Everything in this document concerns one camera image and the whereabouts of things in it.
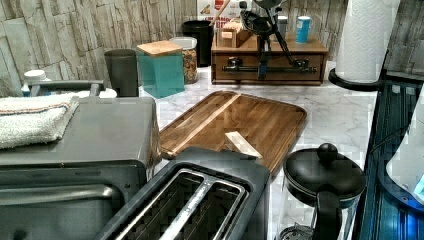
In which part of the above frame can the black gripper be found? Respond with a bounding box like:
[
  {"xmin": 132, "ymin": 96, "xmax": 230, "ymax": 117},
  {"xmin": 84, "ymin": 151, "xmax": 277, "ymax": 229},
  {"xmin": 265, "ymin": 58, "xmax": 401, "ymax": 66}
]
[{"xmin": 239, "ymin": 0, "xmax": 283, "ymax": 42}]

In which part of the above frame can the wooden drawer with black handle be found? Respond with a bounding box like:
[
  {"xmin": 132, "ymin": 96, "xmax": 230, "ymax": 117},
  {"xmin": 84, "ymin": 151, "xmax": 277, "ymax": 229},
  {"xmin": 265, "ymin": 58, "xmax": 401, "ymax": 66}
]
[{"xmin": 211, "ymin": 54, "xmax": 326, "ymax": 85}]

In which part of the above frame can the wooden drawer cabinet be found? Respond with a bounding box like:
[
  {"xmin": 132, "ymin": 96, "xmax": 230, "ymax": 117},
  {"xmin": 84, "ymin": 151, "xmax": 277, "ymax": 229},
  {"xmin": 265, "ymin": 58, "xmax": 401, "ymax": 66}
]
[{"xmin": 211, "ymin": 33, "xmax": 328, "ymax": 85}]

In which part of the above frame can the grey metal canister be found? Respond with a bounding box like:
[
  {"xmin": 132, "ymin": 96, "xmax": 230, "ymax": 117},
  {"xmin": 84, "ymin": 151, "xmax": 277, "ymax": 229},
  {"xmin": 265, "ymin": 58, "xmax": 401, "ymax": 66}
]
[{"xmin": 277, "ymin": 15, "xmax": 288, "ymax": 37}]

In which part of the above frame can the wooden box organizer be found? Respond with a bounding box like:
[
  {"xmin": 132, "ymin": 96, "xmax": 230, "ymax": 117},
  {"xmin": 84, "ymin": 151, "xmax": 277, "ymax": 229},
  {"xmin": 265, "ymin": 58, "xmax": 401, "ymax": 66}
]
[{"xmin": 216, "ymin": 22, "xmax": 252, "ymax": 48}]

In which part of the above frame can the blue and white can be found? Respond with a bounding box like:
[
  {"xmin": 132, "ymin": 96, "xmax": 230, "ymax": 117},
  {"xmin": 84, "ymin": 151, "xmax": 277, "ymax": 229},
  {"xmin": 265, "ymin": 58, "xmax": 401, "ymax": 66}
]
[{"xmin": 296, "ymin": 16, "xmax": 311, "ymax": 43}]

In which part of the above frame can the red and white box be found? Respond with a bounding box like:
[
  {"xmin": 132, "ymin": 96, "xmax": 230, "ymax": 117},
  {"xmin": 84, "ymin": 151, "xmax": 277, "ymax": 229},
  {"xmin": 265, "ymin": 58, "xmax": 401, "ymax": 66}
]
[{"xmin": 196, "ymin": 0, "xmax": 243, "ymax": 28}]

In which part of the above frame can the black utensil holder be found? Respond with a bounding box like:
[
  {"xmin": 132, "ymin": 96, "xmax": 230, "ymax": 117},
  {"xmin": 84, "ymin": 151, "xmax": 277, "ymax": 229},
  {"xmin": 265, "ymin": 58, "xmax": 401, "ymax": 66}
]
[{"xmin": 182, "ymin": 20, "xmax": 214, "ymax": 67}]

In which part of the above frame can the glass jar with cereal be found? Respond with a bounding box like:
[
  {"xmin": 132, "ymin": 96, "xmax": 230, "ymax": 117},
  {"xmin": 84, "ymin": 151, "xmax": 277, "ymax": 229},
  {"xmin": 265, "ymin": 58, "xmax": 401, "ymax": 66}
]
[{"xmin": 170, "ymin": 37, "xmax": 197, "ymax": 84}]

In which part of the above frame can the wooden cutting board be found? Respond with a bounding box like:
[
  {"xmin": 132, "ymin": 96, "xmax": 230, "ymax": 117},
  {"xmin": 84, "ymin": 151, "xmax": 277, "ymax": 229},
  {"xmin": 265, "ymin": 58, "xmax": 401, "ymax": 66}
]
[{"xmin": 160, "ymin": 91, "xmax": 307, "ymax": 174}]

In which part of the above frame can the white paper towel roll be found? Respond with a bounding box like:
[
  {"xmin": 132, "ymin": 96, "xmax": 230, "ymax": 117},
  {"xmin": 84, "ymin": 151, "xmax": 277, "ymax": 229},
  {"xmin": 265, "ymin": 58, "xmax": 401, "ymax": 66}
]
[{"xmin": 335, "ymin": 0, "xmax": 401, "ymax": 83}]

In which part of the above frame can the teal canister with wooden lid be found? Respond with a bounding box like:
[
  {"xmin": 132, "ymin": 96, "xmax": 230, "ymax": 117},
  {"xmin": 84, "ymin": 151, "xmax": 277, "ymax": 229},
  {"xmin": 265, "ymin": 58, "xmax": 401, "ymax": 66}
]
[{"xmin": 137, "ymin": 40, "xmax": 185, "ymax": 98}]

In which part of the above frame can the small wooden block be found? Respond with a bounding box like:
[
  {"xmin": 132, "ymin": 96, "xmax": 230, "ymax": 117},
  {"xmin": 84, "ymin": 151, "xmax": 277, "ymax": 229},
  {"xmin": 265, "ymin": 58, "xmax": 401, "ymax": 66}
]
[{"xmin": 225, "ymin": 131, "xmax": 262, "ymax": 158}]

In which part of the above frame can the black paper towel holder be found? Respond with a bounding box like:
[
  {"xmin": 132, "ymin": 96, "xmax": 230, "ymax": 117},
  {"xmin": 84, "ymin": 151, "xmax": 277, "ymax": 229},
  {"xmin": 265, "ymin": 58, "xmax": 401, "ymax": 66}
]
[{"xmin": 328, "ymin": 66, "xmax": 387, "ymax": 92}]

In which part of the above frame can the dark grey cylindrical container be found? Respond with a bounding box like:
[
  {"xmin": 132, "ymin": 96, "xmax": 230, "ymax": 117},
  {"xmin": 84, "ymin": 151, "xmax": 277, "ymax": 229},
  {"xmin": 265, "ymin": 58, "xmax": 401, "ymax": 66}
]
[{"xmin": 104, "ymin": 49, "xmax": 138, "ymax": 97}]

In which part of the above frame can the black lidded glass kettle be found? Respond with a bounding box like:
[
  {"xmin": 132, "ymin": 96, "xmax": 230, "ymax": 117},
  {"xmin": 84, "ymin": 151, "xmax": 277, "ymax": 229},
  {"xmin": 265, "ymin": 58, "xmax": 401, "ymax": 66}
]
[{"xmin": 275, "ymin": 143, "xmax": 366, "ymax": 240}]

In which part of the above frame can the black two-slot toaster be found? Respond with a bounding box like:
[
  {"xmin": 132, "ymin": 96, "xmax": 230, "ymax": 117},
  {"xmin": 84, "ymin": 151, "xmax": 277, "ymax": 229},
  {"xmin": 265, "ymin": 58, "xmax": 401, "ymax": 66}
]
[{"xmin": 94, "ymin": 147, "xmax": 270, "ymax": 240}]

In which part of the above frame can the blue dish rack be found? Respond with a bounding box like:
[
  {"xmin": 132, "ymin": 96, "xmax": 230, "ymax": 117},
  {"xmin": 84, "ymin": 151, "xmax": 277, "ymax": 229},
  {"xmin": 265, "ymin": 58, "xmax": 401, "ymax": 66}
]
[{"xmin": 352, "ymin": 73, "xmax": 423, "ymax": 240}]

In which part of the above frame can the white bottle with blue label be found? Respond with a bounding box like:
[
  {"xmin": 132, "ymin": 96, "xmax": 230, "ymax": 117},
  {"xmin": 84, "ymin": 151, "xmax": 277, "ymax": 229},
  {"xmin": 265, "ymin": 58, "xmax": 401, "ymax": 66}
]
[{"xmin": 21, "ymin": 69, "xmax": 49, "ymax": 97}]

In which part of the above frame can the grey toaster oven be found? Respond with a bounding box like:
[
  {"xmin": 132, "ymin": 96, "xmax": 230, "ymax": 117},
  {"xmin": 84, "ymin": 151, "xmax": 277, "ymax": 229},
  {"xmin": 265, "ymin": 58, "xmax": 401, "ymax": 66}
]
[{"xmin": 1, "ymin": 81, "xmax": 160, "ymax": 240}]

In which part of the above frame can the folded white towel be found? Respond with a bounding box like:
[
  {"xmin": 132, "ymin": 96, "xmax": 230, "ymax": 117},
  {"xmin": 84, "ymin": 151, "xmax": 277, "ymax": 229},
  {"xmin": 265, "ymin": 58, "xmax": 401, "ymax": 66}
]
[{"xmin": 0, "ymin": 93, "xmax": 79, "ymax": 149}]

